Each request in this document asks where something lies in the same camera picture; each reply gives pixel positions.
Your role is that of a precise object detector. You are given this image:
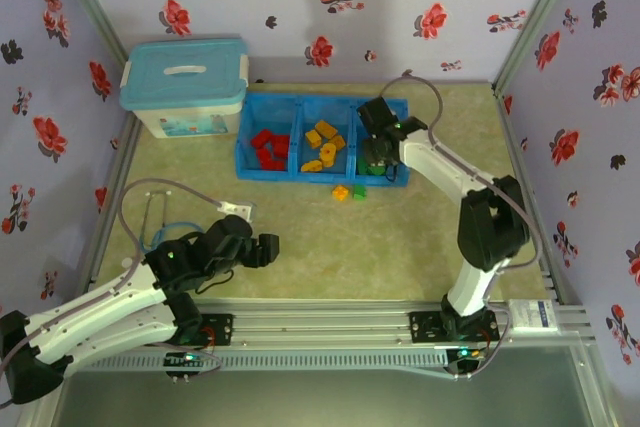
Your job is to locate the aluminium side rail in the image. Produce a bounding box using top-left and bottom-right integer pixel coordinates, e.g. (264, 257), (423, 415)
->
(77, 111), (146, 301)

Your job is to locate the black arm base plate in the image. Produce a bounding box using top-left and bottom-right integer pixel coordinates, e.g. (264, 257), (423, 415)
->
(408, 310), (500, 346)
(197, 313), (235, 347)

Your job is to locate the grey slotted cable duct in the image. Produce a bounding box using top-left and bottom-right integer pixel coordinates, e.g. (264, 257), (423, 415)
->
(67, 349), (449, 373)

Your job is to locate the small circuit board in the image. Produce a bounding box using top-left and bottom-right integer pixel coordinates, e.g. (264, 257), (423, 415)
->
(163, 350), (211, 373)
(447, 345), (489, 373)

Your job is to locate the white labelled box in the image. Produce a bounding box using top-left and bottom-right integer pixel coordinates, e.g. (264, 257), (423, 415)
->
(504, 299), (557, 334)

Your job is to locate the thin blue tube with ring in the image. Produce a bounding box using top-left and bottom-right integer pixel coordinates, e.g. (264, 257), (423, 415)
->
(149, 221), (201, 253)

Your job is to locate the aluminium frame post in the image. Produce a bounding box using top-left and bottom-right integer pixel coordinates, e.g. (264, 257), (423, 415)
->
(47, 0), (130, 66)
(491, 0), (587, 98)

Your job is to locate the grey left arm cable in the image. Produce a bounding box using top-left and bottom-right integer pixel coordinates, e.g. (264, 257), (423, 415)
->
(0, 177), (226, 408)

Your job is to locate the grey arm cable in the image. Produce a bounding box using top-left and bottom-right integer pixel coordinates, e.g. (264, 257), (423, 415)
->
(0, 177), (226, 408)
(377, 72), (545, 379)

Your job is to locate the blue lidded storage box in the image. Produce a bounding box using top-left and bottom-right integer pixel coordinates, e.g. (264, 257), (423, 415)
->
(118, 36), (250, 140)

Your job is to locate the grey right arm cable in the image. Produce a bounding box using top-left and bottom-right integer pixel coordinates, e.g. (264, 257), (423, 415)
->
(377, 72), (545, 379)

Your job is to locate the blue three-compartment bin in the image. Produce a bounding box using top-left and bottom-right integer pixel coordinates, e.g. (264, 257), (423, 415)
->
(234, 92), (414, 187)

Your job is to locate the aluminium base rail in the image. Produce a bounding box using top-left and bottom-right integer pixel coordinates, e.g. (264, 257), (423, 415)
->
(49, 299), (596, 348)

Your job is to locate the thin metal wire frame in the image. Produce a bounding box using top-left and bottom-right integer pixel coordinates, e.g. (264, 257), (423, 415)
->
(142, 189), (175, 254)

